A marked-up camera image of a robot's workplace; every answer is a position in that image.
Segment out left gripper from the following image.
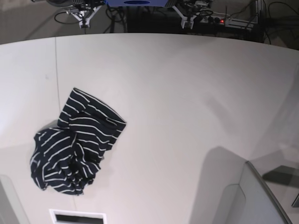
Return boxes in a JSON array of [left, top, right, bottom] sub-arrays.
[[172, 0, 212, 29]]

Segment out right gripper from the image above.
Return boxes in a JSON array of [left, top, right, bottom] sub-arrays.
[[65, 6, 102, 29]]

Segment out navy white striped t-shirt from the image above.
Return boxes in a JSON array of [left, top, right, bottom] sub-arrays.
[[30, 88, 127, 195]]

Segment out red lit power strip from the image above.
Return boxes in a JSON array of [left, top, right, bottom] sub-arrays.
[[200, 15, 258, 30]]

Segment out grey partition panel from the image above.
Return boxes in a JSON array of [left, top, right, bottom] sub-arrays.
[[188, 146, 294, 224]]

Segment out white slotted box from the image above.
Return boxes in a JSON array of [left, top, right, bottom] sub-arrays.
[[49, 209, 107, 224]]

